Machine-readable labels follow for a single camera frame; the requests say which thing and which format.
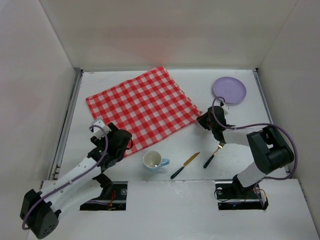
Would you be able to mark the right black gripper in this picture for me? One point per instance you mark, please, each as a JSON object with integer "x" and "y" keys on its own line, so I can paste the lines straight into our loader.
{"x": 206, "y": 121}

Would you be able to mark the white mug blue handle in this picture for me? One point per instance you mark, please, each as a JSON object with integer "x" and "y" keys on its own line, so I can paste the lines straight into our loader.
{"x": 153, "y": 161}

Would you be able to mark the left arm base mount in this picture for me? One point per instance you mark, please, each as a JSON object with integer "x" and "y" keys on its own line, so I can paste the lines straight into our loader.
{"x": 113, "y": 196}

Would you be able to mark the gold fork dark handle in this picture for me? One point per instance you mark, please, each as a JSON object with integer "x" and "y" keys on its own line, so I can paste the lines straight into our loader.
{"x": 220, "y": 146}

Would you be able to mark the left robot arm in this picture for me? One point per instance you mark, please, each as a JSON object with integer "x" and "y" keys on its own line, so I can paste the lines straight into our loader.
{"x": 42, "y": 210}

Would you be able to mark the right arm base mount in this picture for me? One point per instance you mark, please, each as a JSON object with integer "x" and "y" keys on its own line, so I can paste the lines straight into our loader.
{"x": 229, "y": 199}

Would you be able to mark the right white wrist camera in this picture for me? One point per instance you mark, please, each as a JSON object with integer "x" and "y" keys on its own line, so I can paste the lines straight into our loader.
{"x": 226, "y": 108}

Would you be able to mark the lilac plastic plate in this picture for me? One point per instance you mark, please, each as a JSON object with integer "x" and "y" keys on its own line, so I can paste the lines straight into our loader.
{"x": 229, "y": 88}

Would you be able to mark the gold knife dark handle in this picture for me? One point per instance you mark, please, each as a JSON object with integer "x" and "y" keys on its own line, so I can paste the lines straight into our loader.
{"x": 184, "y": 165}

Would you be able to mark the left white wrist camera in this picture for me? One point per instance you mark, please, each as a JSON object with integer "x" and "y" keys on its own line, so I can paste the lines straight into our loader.
{"x": 99, "y": 129}

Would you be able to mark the red white checkered cloth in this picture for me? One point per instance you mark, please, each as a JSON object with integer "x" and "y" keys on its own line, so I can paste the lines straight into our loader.
{"x": 151, "y": 107}

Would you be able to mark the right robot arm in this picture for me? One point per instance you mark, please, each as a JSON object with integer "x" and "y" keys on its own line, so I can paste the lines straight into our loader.
{"x": 271, "y": 147}

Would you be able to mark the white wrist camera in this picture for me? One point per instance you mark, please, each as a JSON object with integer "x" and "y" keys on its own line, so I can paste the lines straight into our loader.
{"x": 226, "y": 108}
{"x": 99, "y": 129}

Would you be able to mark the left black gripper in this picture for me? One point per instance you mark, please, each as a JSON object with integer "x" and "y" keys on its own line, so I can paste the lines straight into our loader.
{"x": 122, "y": 139}

